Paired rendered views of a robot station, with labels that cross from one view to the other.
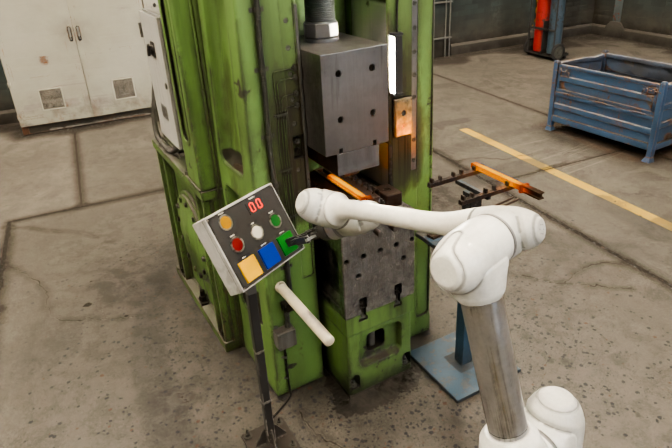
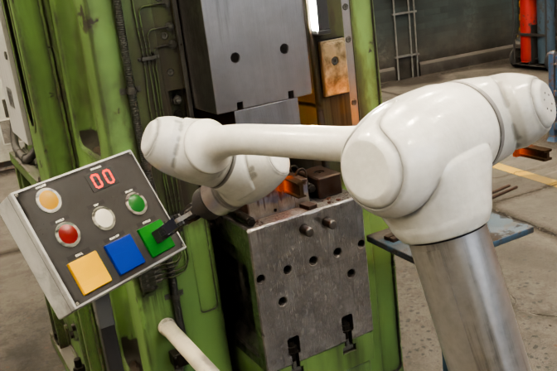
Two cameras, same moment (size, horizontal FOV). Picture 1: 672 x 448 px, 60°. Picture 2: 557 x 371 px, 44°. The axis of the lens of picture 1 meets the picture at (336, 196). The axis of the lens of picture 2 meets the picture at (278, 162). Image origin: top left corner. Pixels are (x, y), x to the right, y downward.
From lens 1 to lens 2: 0.60 m
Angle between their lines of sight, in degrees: 10
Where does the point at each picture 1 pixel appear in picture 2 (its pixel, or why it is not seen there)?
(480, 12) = (452, 22)
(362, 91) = (264, 16)
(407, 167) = not seen: hidden behind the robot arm
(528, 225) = (521, 91)
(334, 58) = not seen: outside the picture
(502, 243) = (475, 117)
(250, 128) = (102, 76)
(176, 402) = not seen: outside the picture
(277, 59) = not seen: outside the picture
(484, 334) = (459, 300)
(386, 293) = (329, 330)
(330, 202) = (194, 132)
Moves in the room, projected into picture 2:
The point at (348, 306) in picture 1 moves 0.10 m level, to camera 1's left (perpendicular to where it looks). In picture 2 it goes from (270, 351) to (235, 354)
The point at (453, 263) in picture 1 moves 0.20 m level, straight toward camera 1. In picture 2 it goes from (380, 146) to (363, 209)
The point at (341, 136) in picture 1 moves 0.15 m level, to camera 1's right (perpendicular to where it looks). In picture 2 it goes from (238, 83) to (294, 76)
